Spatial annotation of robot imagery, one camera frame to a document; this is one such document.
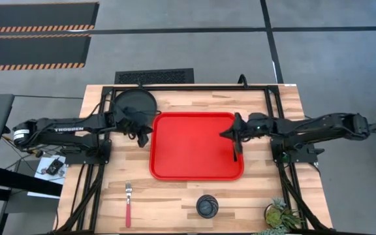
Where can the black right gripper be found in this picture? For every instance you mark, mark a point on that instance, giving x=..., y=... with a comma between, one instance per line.
x=255, y=127

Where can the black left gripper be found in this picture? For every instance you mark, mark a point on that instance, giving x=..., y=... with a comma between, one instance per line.
x=127, y=122

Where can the black round plate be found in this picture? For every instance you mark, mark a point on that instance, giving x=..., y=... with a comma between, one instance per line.
x=135, y=99

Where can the red plastic tray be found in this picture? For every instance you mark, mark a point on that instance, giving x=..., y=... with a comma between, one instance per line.
x=191, y=147

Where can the dark faceted cup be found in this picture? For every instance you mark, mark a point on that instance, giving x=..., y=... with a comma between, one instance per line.
x=207, y=206

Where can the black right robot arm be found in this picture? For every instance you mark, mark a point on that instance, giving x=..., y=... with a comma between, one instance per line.
x=322, y=125

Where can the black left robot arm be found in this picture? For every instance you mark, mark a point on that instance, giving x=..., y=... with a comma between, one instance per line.
x=67, y=129

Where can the black floor vent grille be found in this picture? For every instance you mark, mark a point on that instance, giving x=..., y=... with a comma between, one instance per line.
x=155, y=76

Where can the black handheld controller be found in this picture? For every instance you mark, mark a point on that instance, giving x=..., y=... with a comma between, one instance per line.
x=55, y=167

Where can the succulent plant in pot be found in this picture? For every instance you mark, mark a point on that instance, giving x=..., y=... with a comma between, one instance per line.
x=279, y=217

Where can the white paper sheet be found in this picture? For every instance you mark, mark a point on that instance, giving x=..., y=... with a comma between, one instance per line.
x=39, y=189

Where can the black hazard-striped floor mat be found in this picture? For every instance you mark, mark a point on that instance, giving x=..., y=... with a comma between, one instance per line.
x=38, y=14
x=31, y=50

